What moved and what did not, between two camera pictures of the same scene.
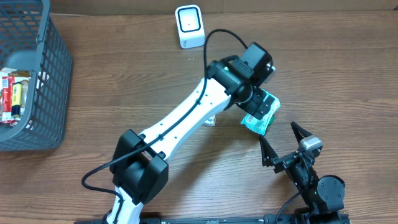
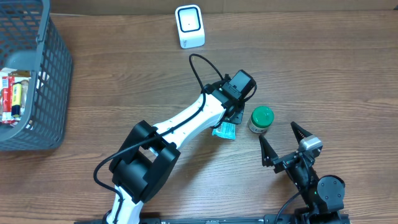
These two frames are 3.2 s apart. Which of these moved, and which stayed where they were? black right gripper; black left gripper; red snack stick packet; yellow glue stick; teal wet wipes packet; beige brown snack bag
Moved: teal wet wipes packet; black left gripper
Stayed: black right gripper; beige brown snack bag; red snack stick packet; yellow glue stick
